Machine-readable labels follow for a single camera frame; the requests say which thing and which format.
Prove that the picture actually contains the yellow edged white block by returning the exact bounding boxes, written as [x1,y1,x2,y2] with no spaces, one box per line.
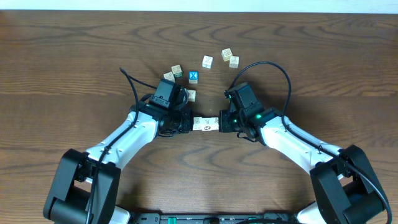
[201,118,213,131]

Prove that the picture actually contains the red edged grape block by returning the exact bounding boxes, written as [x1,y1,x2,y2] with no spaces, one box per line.
[211,117,219,130]

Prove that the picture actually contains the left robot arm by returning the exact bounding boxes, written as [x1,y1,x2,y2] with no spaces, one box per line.
[43,96,193,224]

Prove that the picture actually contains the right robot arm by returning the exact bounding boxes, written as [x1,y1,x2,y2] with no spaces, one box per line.
[220,106,392,224]

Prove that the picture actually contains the white block red drawing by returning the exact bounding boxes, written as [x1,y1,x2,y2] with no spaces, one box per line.
[164,72,175,82]

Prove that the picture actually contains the blue X letter block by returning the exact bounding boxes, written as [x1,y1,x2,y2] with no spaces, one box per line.
[188,71,198,84]

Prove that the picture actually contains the green edged picture block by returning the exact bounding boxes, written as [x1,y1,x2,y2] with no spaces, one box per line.
[171,65,183,78]

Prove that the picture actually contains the yellow picture block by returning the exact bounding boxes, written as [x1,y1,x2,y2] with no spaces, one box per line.
[221,48,233,62]

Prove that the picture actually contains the right black cable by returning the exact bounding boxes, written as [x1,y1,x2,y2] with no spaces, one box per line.
[228,61,393,224]

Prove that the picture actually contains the black cable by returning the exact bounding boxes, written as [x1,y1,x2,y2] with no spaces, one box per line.
[228,61,393,224]
[84,67,158,224]

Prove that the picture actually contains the left black cable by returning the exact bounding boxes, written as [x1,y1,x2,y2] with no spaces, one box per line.
[84,67,158,224]

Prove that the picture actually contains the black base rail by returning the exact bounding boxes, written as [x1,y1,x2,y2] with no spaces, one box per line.
[128,212,299,224]

